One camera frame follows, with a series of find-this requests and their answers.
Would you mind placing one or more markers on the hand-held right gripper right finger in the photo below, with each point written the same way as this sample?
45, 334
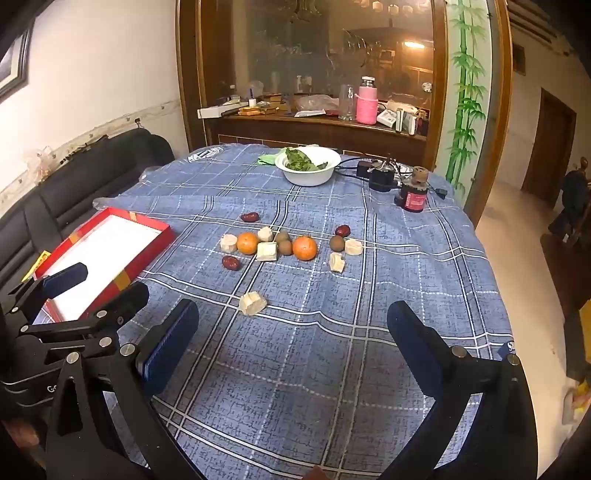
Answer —
413, 350

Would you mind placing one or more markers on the crumpled plastic bag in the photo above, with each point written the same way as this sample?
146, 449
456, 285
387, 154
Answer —
314, 102

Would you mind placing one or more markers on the framed wall picture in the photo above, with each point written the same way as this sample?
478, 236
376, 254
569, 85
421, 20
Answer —
14, 69

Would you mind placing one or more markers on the clear glass pitcher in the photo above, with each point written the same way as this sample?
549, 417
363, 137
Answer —
346, 104

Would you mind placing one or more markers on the white bowl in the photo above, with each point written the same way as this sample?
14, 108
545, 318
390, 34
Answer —
307, 177

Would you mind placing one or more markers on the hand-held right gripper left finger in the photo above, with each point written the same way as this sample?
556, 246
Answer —
171, 341

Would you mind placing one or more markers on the pink bottle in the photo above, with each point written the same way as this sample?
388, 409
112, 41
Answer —
367, 108

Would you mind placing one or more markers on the brown wooden door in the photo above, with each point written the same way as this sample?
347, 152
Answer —
549, 152

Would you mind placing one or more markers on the dark wooden stand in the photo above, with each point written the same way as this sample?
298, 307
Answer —
568, 272

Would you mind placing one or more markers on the brown kiwi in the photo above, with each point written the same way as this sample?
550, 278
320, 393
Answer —
337, 243
282, 236

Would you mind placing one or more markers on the orange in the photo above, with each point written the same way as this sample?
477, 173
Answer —
248, 243
305, 248

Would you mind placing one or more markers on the wooden glass cabinet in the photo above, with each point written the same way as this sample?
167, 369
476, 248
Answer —
323, 134

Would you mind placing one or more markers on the clear plastic bag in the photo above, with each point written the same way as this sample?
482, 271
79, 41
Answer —
154, 171

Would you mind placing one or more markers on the crumpled clear plastic wrap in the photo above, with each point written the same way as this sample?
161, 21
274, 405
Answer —
39, 161

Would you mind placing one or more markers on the black leather sofa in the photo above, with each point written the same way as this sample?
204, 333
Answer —
69, 184

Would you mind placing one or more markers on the yellow printed box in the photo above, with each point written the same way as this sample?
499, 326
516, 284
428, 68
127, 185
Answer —
39, 261

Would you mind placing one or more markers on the blue plaid tablecloth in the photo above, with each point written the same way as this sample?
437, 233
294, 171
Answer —
300, 346

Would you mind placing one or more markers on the long white box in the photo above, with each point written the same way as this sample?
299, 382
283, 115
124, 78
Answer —
217, 112

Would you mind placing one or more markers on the red date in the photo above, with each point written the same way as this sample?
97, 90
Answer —
342, 230
231, 263
250, 217

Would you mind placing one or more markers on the bamboo print glass panel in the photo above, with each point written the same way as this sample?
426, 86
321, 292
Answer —
466, 92

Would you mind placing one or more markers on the small white box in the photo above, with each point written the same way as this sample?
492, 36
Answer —
389, 119

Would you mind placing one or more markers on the green leafy vegetables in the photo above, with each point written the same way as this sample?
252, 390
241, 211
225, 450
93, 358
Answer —
298, 161

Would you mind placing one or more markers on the green cloth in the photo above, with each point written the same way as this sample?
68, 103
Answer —
267, 160

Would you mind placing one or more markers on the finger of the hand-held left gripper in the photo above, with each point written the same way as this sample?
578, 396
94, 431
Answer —
64, 279
131, 297

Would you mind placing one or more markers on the brown longan pair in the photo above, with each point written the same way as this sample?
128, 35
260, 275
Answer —
286, 248

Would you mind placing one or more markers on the red black cylinder device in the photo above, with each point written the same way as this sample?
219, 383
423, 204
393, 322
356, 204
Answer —
413, 196

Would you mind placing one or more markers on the red box with white inside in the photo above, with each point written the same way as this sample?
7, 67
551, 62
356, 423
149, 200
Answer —
106, 249

